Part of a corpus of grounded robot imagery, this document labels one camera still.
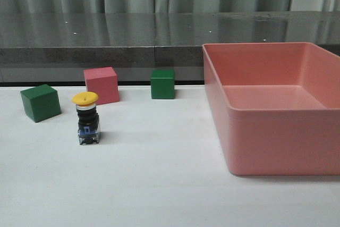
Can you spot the pink plastic bin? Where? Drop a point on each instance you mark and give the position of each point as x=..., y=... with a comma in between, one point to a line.
x=275, y=107

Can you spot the left green cube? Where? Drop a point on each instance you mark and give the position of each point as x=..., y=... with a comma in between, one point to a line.
x=40, y=102

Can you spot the right green cube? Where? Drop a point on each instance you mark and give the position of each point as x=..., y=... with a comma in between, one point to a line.
x=163, y=84

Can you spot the green cube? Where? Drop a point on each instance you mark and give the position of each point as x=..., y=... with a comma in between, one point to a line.
x=163, y=84
x=40, y=102

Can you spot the dark glossy counter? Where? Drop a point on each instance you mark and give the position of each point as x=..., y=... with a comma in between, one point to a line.
x=57, y=48

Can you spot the yellow push button switch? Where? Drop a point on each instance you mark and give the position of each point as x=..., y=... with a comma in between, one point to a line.
x=88, y=118

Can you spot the pink cube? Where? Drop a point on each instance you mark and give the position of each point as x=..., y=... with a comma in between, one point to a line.
x=103, y=82

